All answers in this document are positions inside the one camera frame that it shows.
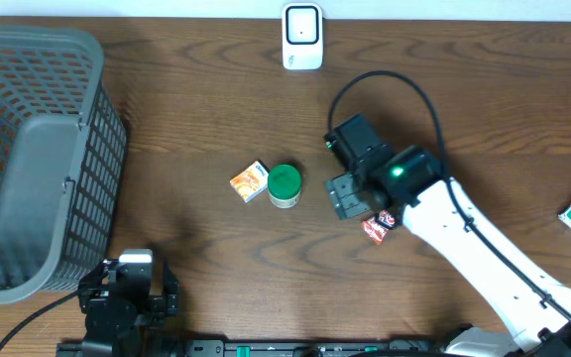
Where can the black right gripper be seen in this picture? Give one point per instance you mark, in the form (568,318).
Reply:
(341,189)

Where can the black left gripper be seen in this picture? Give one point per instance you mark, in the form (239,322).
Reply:
(160,306)

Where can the orange chocolate bar wrapper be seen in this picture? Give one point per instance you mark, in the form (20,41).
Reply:
(377,226)

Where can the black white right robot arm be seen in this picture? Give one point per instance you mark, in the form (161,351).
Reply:
(534,307)

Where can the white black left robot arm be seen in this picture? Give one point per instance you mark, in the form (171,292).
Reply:
(107,335)

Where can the white barcode scanner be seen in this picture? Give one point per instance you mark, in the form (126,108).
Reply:
(302,36)

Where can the green lid jar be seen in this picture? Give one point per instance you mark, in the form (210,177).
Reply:
(284,186)

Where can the small orange box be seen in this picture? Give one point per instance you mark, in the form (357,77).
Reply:
(252,181)

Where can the grey plastic mesh basket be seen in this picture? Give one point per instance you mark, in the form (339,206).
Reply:
(62,152)

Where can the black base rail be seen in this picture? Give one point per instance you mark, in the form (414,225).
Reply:
(219,348)

